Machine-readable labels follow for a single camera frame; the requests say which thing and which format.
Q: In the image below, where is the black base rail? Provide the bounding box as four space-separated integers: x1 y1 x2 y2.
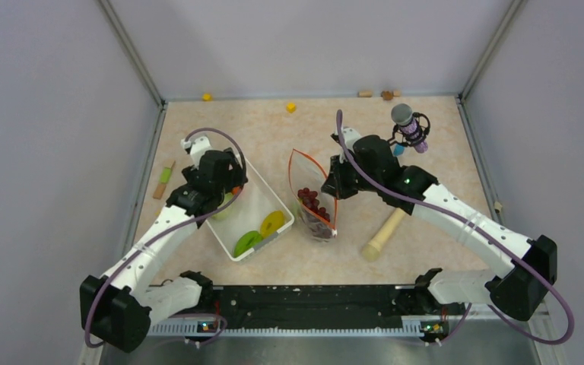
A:
166 284 434 334

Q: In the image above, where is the green pepper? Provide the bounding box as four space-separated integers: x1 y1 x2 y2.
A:
233 230 263 258

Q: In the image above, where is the clear zip bag orange zipper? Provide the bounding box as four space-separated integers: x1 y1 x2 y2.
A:
287 149 338 243

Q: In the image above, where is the pale green cabbage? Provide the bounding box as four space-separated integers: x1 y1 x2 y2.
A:
211 192 234 221

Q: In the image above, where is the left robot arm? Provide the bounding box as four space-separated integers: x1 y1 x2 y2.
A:
80 148 248 353

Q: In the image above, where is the purple cable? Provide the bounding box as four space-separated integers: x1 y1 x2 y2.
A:
84 127 249 350
334 109 574 345

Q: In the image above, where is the yellow fruit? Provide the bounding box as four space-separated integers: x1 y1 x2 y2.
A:
259 210 287 238

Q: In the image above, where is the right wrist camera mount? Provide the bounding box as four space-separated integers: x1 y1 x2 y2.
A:
330 127 362 151

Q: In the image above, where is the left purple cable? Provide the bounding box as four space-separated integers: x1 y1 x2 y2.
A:
84 127 249 350

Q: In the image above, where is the red grape bunch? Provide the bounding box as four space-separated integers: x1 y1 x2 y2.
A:
297 187 331 222
307 221 333 240

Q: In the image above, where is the green and wood stick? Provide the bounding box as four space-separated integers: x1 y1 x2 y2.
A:
152 159 176 200

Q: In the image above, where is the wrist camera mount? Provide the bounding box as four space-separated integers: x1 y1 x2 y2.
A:
330 127 362 151
180 134 212 168

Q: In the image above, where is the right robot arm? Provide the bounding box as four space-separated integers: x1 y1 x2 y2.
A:
321 130 557 321

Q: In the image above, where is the yellow cube on table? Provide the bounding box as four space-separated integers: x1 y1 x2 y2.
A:
286 103 297 113

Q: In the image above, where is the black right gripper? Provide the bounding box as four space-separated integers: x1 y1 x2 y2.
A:
322 151 382 200

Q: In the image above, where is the blue toy block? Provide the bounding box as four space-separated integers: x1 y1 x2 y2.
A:
392 144 405 157

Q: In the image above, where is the microphone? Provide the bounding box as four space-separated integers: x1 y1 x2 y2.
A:
389 103 431 154

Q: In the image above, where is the white plastic basket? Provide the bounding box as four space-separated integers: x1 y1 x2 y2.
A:
207 161 295 262

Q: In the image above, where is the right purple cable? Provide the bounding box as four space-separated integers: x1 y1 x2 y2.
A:
334 109 574 345

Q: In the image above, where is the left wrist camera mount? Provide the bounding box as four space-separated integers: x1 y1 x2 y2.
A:
180 134 212 168

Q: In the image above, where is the cork piece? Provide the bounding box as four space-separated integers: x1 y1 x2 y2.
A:
357 90 373 98

